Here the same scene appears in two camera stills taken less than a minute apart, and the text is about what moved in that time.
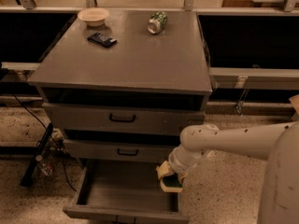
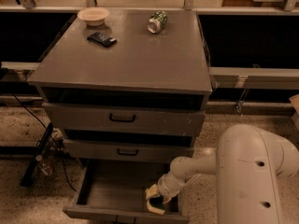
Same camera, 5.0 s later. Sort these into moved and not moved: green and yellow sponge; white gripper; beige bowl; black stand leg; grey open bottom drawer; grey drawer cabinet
Moved: green and yellow sponge; white gripper
Not moved: beige bowl; black stand leg; grey drawer cabinet; grey open bottom drawer
